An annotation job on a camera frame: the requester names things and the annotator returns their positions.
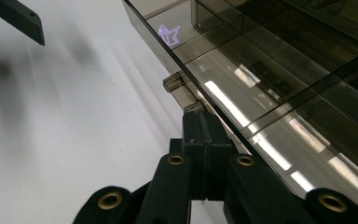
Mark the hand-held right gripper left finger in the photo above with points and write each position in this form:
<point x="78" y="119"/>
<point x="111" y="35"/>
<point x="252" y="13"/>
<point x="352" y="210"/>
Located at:
<point x="194" y="133"/>

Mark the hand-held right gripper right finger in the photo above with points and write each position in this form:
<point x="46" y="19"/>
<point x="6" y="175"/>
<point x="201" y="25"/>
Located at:
<point x="217" y="137"/>

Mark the smoky acrylic drawer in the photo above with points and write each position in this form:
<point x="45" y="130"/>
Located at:
<point x="230" y="84"/>

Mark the small purple star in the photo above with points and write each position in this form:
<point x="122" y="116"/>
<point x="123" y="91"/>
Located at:
<point x="168" y="34"/>

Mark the smoky acrylic drawer box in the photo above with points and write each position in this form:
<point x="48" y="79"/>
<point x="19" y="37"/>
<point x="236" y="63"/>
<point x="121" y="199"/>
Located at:
<point x="292" y="18"/>

